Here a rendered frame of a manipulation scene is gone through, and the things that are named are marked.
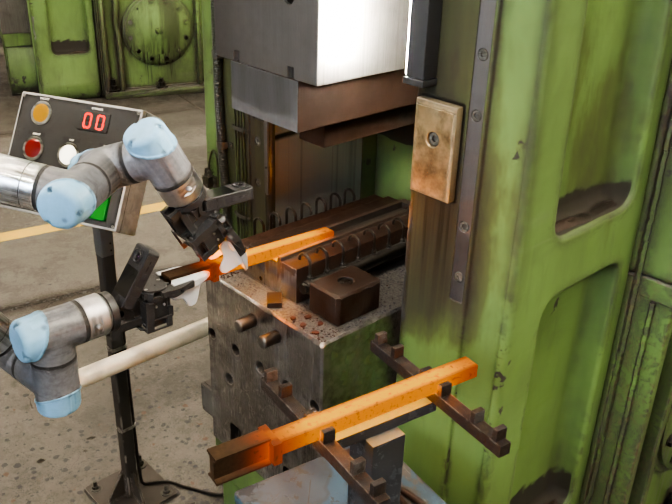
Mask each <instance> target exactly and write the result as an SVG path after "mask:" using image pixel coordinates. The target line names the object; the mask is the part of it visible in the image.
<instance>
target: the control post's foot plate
mask: <svg viewBox="0 0 672 504"><path fill-rule="evenodd" d="M139 460H140V467H141V474H142V479H143V481H144V482H153V481H160V480H165V479H164V478H162V477H161V476H160V475H159V474H158V473H157V472H156V471H155V470H154V469H153V468H152V467H151V466H150V465H149V464H148V463H147V462H146V461H145V460H144V459H142V458H141V454H139ZM130 481H131V492H132V495H128V493H127V484H126V476H125V473H124V472H122V469H121V470H119V471H117V472H115V473H113V474H111V475H109V476H107V477H105V478H103V479H101V480H99V481H96V480H94V481H93V484H90V485H89V486H87V487H86V488H85V489H84V492H85V493H86V495H87V496H88V498H89V499H90V500H91V501H92V502H93V503H95V504H166V503H168V502H170V501H171V500H173V499H174V498H176V497H178V496H179V495H180V493H179V491H178V490H177V489H175V488H174V487H172V486H171V485H170V483H162V484H152V485H142V484H141V483H140V481H139V477H138V481H139V483H138V481H137V478H136V475H135V474H134V473H132V474H131V475H130Z"/></svg>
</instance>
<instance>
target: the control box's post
mask: <svg viewBox="0 0 672 504"><path fill-rule="evenodd" d="M92 229H93V238H94V246H95V253H96V258H97V266H98V275H99V283H100V292H103V291H107V292H109V293H110V294H112V292H113V290H114V288H115V286H116V284H117V275H116V266H115V257H114V254H115V251H114V241H113V232H112V231H108V230H103V229H99V228H94V227H92ZM106 342H107V346H109V347H110V348H111V349H116V348H118V347H121V346H123V345H124V341H123V332H122V333H120V339H119V340H116V341H112V340H111V339H110V337H109V336H106ZM122 351H125V350H124V349H122V350H120V351H117V352H115V353H112V352H109V351H108V357H110V356H112V355H115V354H117V353H120V352H122ZM111 385H112V393H113V402H114V410H115V419H116V426H117V427H119V428H120V429H121V430H124V429H126V428H128V427H130V426H132V415H131V406H130V397H129V387H128V378H127V370H125V371H122V372H120V373H117V374H115V375H113V376H111ZM117 435H118V444H119V452H120V461H121V469H122V472H124V473H125V476H126V484H127V493H128V495H132V492H131V481H130V475H131V474H132V473H134V474H135V475H136V478H137V481H138V472H137V462H136V456H135V443H134V434H133V429H131V430H129V431H127V432H125V433H123V434H122V433H119V432H118V430H117ZM138 483H139V481H138Z"/></svg>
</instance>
